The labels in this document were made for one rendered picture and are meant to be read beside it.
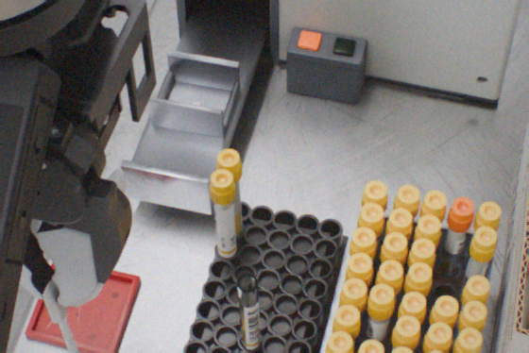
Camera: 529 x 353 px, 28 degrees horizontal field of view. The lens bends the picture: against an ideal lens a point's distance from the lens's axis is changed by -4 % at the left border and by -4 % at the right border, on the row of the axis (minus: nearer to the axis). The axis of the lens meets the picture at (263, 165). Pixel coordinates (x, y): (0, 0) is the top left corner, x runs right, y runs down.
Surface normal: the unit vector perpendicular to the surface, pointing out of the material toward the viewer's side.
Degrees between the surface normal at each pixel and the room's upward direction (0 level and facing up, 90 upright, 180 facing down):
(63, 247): 90
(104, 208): 90
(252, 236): 0
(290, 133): 0
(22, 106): 29
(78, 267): 90
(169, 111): 90
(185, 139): 0
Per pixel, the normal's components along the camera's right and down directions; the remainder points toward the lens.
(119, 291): -0.01, -0.59
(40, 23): 0.61, 0.63
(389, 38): -0.24, 0.79
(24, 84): -0.14, -0.14
